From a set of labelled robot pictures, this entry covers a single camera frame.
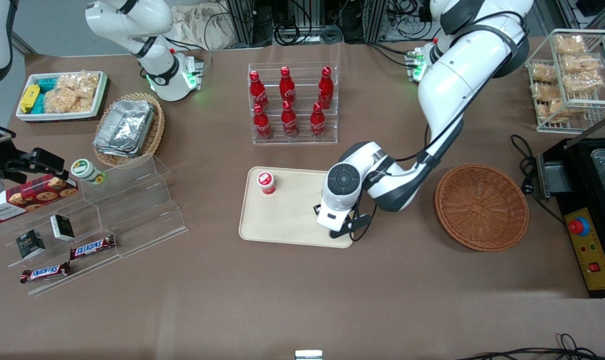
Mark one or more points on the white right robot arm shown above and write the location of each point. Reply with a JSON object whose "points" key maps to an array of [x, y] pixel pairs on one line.
{"points": [[132, 20]]}

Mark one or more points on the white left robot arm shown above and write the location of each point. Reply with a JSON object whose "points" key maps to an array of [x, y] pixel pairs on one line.
{"points": [[452, 80]]}

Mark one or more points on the beige plastic tray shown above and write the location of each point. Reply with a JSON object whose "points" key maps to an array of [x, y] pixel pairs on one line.
{"points": [[287, 220]]}

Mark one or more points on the oval light wicker basket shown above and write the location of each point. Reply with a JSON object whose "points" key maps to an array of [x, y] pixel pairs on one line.
{"points": [[156, 135]]}

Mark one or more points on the round brown wicker basket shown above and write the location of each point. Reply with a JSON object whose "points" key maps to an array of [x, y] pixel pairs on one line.
{"points": [[482, 207]]}

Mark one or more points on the red tartan cookie box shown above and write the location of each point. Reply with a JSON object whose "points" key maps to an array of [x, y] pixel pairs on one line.
{"points": [[30, 197]]}

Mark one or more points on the green lidded white jar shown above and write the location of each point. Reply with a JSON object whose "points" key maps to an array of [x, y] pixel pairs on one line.
{"points": [[85, 170]]}

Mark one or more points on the white plastic bin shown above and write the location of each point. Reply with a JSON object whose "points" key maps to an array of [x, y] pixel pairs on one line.
{"points": [[57, 116]]}

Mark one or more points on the teal snack packet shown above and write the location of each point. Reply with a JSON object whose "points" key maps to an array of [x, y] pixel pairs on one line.
{"points": [[39, 104], [47, 84]]}

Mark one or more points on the yellow snack packet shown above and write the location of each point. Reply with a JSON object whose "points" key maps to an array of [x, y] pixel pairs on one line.
{"points": [[30, 97]]}

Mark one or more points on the small black white box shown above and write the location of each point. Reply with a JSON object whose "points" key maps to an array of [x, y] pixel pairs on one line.
{"points": [[62, 227]]}

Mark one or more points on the clear bag of crackers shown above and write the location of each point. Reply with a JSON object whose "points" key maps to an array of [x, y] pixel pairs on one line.
{"points": [[72, 92]]}

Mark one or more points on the stacked aluminium foil trays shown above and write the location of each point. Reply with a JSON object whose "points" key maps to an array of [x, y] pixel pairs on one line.
{"points": [[125, 127]]}

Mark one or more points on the red lidded cup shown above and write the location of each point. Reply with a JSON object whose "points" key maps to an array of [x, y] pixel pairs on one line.
{"points": [[266, 182]]}

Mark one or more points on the snickers chocolate bar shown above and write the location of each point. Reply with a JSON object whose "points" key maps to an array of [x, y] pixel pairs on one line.
{"points": [[92, 247], [45, 272]]}

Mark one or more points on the clear acrylic step shelf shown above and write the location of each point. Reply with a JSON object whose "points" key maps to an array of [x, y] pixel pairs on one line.
{"points": [[132, 210]]}

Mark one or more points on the clear acrylic bottle rack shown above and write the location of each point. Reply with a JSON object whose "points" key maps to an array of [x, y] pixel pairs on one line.
{"points": [[302, 141]]}

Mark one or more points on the red cola bottle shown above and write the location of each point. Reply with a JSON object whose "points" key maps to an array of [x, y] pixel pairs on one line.
{"points": [[287, 86], [325, 89], [261, 124], [317, 122], [257, 92], [289, 121]]}

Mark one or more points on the small silver object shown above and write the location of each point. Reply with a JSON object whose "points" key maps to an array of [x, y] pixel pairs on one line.
{"points": [[308, 355]]}

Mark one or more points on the beige cloth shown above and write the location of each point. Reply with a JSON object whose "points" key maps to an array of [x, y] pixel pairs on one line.
{"points": [[197, 27]]}

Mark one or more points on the red emergency stop button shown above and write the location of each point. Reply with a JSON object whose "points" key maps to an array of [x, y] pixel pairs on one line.
{"points": [[577, 227]]}

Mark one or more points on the black sealing machine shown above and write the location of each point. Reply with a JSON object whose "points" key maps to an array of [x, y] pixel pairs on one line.
{"points": [[577, 175]]}

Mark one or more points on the bagged fried snack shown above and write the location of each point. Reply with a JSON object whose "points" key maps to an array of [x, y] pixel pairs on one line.
{"points": [[543, 72], [570, 44], [555, 110], [545, 92], [580, 63], [582, 82]]}

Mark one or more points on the yellow control panel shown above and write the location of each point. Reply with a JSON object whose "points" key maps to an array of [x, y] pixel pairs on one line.
{"points": [[600, 250]]}

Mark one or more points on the aluminium profile post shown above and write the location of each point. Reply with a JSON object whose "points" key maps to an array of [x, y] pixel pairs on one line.
{"points": [[242, 22], [375, 20]]}

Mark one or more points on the red rocker switch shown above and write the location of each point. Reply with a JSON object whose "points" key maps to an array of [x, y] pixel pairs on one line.
{"points": [[595, 267]]}

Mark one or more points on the metal rack frame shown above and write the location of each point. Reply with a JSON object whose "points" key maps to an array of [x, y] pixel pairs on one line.
{"points": [[590, 10]]}

